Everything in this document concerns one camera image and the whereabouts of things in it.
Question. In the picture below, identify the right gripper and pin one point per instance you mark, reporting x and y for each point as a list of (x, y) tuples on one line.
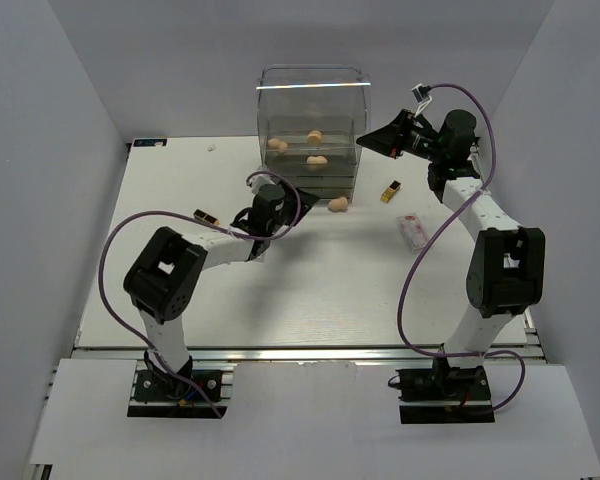
[(389, 139)]

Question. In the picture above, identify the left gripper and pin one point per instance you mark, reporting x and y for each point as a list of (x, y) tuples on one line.
[(306, 202)]

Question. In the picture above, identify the beige gourd sponge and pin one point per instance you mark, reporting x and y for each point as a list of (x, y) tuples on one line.
[(276, 146)]

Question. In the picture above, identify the orange teardrop sponge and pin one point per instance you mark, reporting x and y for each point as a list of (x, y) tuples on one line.
[(314, 138)]

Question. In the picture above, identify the clear acrylic drawer organizer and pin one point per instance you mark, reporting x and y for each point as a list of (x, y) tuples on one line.
[(309, 117)]

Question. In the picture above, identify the pink packet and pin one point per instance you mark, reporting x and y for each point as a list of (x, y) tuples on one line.
[(412, 231)]

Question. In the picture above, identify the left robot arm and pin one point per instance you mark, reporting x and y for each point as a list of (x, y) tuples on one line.
[(162, 280)]

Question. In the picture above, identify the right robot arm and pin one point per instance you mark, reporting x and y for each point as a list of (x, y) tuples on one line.
[(506, 270)]

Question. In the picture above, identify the gold lipstick right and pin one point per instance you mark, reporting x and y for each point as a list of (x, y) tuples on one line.
[(390, 191)]

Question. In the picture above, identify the black gold lipstick left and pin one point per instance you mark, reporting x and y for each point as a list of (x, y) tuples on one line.
[(205, 218)]

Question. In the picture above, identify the blue label left corner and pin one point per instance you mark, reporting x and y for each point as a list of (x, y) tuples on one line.
[(149, 142)]

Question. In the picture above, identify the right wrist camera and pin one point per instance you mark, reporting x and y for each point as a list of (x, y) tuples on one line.
[(422, 96)]

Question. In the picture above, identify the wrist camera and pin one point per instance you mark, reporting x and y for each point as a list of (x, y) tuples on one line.
[(257, 180), (422, 96)]

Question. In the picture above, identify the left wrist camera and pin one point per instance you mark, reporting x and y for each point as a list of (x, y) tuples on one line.
[(257, 180)]

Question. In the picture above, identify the aluminium rail frame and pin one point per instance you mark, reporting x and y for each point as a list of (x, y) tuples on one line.
[(293, 330)]

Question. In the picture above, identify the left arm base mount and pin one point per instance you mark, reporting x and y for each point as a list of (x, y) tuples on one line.
[(151, 397)]

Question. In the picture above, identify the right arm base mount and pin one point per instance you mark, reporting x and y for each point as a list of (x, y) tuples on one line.
[(427, 398)]

